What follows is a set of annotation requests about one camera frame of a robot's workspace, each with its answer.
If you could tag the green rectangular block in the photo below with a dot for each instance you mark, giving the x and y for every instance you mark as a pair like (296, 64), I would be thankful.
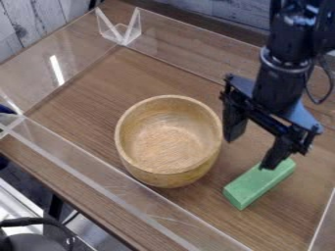
(253, 183)

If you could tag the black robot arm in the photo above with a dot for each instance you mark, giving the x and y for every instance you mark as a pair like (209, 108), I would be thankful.
(301, 37)

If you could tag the black metal bracket with screw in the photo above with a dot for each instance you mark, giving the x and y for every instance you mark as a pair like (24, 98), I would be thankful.
(57, 235)

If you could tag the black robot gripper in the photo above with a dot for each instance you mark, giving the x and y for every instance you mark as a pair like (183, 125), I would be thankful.
(269, 101)

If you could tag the brown wooden bowl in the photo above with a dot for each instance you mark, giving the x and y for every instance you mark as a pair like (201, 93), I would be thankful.
(168, 140)

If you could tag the clear acrylic tray enclosure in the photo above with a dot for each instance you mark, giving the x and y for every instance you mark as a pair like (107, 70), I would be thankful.
(71, 85)

